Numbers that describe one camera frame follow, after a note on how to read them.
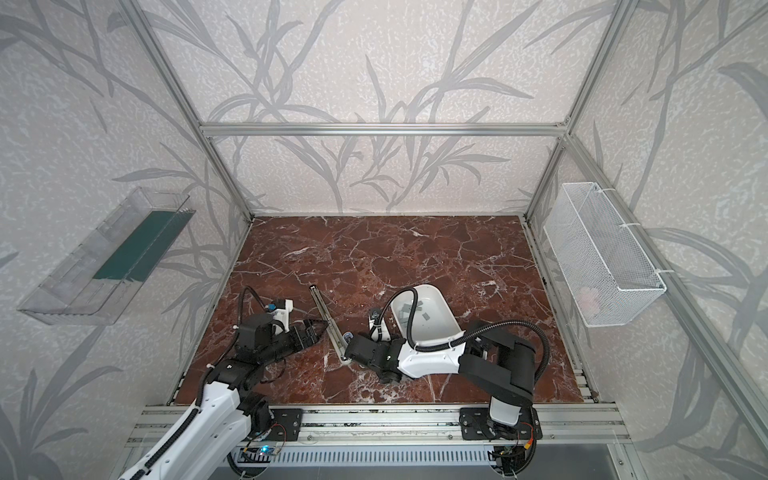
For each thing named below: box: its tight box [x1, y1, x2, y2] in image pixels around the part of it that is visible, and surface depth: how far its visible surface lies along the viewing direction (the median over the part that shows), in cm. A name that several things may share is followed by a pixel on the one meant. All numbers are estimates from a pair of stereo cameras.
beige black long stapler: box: [309, 285, 352, 365], surface depth 93 cm
